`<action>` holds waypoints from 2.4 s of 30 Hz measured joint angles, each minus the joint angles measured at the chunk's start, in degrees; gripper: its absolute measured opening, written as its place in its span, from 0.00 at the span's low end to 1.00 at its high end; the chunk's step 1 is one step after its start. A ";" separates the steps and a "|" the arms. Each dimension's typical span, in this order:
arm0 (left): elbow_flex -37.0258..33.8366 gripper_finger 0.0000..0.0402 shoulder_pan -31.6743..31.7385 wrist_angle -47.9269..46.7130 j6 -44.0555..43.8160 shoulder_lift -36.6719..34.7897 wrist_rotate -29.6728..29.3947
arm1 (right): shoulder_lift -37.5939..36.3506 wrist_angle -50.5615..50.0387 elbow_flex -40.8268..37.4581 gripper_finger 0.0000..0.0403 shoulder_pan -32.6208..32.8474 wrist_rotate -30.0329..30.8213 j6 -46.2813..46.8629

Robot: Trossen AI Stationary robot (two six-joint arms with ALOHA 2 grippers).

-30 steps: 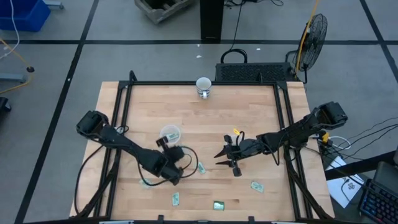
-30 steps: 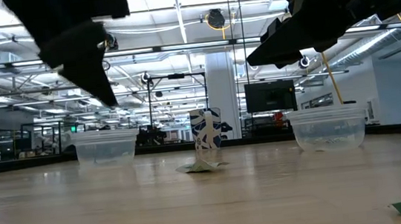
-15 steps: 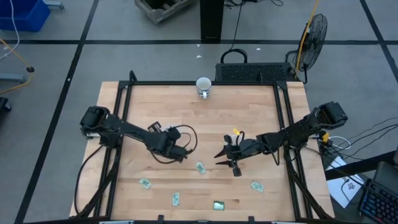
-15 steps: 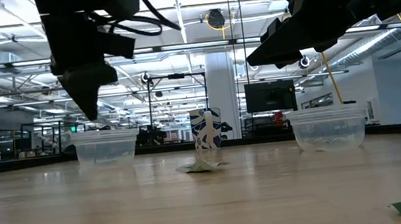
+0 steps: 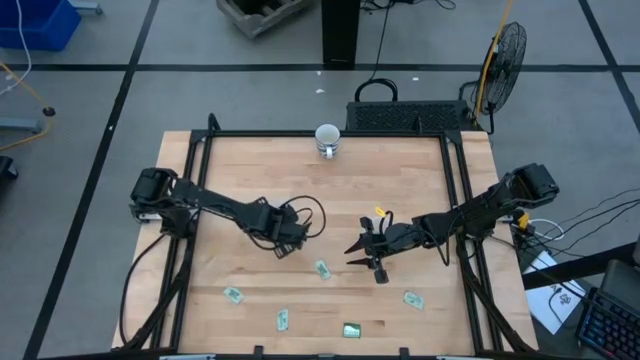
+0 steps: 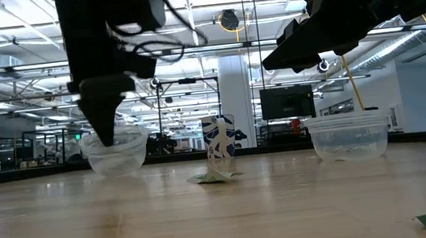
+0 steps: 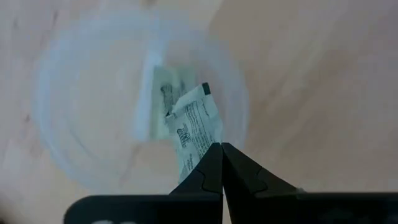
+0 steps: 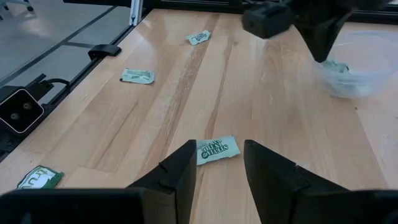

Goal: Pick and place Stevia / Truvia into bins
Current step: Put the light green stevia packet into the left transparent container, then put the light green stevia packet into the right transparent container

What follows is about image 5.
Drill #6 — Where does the black floor fan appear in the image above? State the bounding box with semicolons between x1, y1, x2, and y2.
458;20;529;136

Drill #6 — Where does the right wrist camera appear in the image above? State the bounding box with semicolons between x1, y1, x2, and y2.
385;223;419;250

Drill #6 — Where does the grey metal bar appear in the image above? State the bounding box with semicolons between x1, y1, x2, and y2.
0;116;45;135

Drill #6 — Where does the black metal table frame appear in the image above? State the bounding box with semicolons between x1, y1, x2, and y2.
112;113;540;360

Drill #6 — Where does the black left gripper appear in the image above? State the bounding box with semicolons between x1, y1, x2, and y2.
263;207;311;261

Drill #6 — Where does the thin white floor cable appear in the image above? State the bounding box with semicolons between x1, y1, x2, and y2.
0;0;33;98

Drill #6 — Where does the black looped floor cable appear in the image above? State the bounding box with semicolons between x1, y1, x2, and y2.
353;77;400;104

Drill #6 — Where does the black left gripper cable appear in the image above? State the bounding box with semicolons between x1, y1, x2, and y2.
249;194;328;252

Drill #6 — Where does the blue white patterned mug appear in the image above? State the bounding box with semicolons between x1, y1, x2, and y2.
314;123;343;160

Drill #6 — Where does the blue plastic bin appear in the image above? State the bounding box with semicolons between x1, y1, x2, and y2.
0;0;83;53

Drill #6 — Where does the grey wooden crate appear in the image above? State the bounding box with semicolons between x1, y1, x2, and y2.
215;0;314;41

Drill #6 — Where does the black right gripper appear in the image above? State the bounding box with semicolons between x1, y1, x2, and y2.
343;215;424;286

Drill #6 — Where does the white looped cable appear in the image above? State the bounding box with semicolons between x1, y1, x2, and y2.
528;217;567;243

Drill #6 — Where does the black left base cable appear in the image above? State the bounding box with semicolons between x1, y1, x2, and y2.
118;231;172;347

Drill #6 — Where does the yellow floor cable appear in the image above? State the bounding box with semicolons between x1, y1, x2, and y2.
0;60;56;153

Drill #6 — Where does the black upright tower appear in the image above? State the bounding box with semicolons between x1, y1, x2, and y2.
321;0;362;71

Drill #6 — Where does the white paper sheet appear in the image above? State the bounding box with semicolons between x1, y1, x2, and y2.
523;249;588;336

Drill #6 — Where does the dark laptop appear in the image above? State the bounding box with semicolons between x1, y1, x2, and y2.
599;258;640;307

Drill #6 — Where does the yellow hanging cable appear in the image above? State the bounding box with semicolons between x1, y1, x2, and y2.
473;0;515;117

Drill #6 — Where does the black perforated computer case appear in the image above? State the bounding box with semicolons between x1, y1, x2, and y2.
345;99;474;133

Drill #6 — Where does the black flat beam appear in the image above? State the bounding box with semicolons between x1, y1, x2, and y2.
521;241;640;292

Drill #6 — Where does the black backlit keyboard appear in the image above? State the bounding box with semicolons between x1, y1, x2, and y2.
575;286;640;360

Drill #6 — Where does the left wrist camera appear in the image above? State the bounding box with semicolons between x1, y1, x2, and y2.
282;219;309;240

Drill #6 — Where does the black floor object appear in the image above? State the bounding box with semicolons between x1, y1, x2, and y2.
0;155;20;194

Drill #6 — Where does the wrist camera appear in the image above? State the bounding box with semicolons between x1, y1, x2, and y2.
282;219;309;240
385;223;419;250

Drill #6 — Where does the grey caster leg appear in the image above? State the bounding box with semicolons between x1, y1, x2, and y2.
69;0;104;17

